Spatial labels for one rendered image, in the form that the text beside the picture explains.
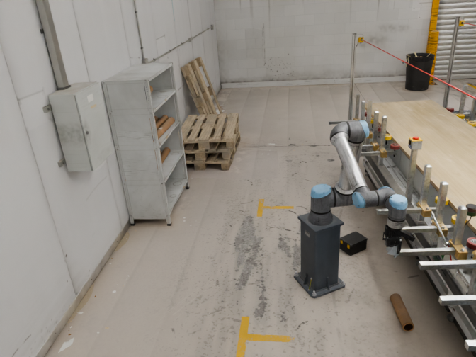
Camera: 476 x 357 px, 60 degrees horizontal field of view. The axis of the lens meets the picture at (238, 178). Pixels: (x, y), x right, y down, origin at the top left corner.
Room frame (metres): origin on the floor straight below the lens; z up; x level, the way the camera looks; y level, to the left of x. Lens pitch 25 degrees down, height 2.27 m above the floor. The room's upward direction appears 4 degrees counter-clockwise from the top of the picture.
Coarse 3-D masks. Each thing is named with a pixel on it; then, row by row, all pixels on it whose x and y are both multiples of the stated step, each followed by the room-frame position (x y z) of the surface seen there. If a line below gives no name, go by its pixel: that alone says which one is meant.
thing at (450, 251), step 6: (402, 252) 1.87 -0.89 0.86; (408, 252) 1.87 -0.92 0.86; (414, 252) 1.87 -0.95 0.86; (420, 252) 1.86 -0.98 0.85; (426, 252) 1.86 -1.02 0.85; (432, 252) 1.86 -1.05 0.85; (438, 252) 1.86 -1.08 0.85; (444, 252) 1.85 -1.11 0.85; (450, 252) 1.85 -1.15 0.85; (468, 252) 1.85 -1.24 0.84
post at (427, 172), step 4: (428, 164) 2.40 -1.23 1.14; (424, 168) 2.41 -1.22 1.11; (428, 168) 2.39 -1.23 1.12; (424, 172) 2.41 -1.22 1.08; (428, 172) 2.39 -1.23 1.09; (424, 176) 2.40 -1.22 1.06; (428, 176) 2.39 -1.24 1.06; (424, 180) 2.39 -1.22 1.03; (428, 180) 2.39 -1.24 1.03; (424, 184) 2.39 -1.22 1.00; (428, 184) 2.38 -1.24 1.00; (424, 188) 2.39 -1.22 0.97; (428, 188) 2.38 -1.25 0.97; (424, 192) 2.39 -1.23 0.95; (428, 192) 2.38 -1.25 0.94; (420, 196) 2.42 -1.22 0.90; (424, 196) 2.39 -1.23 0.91; (420, 200) 2.41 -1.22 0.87; (424, 200) 2.39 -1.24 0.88; (424, 204) 2.38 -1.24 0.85; (420, 216) 2.39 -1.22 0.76; (420, 220) 2.39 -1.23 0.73
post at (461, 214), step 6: (462, 210) 1.89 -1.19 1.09; (456, 216) 1.92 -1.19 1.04; (462, 216) 1.89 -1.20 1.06; (456, 222) 1.91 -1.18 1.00; (462, 222) 1.89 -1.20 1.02; (456, 228) 1.90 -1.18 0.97; (462, 228) 1.89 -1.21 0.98; (456, 234) 1.89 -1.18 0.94; (462, 234) 1.89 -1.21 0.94; (456, 240) 1.89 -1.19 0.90
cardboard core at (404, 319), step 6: (396, 294) 2.40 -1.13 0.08; (396, 300) 2.34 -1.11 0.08; (396, 306) 2.29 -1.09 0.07; (402, 306) 2.27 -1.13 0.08; (396, 312) 2.25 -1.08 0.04; (402, 312) 2.21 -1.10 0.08; (402, 318) 2.16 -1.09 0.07; (408, 318) 2.15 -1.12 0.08; (402, 324) 2.12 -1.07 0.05; (408, 324) 2.16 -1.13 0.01; (408, 330) 2.11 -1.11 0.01
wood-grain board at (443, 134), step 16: (384, 112) 4.34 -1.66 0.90; (400, 112) 4.30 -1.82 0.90; (416, 112) 4.26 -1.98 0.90; (432, 112) 4.22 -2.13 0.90; (448, 112) 4.18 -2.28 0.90; (400, 128) 3.78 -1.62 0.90; (416, 128) 3.74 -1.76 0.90; (432, 128) 3.71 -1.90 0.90; (448, 128) 3.68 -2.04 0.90; (464, 128) 3.65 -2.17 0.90; (400, 144) 3.36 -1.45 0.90; (432, 144) 3.30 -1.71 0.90; (448, 144) 3.28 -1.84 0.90; (464, 144) 3.25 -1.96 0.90; (416, 160) 3.00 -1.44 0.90; (432, 160) 2.98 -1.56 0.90; (448, 160) 2.96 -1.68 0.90; (464, 160) 2.94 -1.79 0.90; (432, 176) 2.69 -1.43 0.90; (448, 176) 2.67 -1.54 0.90; (464, 176) 2.66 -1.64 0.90; (448, 192) 2.44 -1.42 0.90; (464, 192) 2.43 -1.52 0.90
